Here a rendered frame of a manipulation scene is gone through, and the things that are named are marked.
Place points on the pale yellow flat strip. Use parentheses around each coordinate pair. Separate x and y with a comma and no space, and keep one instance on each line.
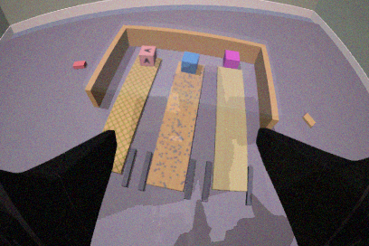
(230,152)

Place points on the small pink block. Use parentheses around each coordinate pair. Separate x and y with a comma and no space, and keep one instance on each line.
(79,64)

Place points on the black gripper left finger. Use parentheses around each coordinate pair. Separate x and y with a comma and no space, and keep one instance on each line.
(58,201)

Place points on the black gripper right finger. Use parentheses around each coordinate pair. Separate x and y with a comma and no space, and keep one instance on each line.
(319,191)

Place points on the small orange flat block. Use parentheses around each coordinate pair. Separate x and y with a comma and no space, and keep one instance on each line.
(310,121)

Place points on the yellow crosshatched strip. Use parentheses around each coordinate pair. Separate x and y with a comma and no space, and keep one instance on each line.
(123,118)

